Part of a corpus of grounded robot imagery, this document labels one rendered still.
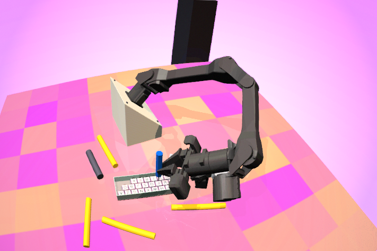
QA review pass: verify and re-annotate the blue stylus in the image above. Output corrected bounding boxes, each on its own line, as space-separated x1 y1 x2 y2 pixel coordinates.
155 151 163 181

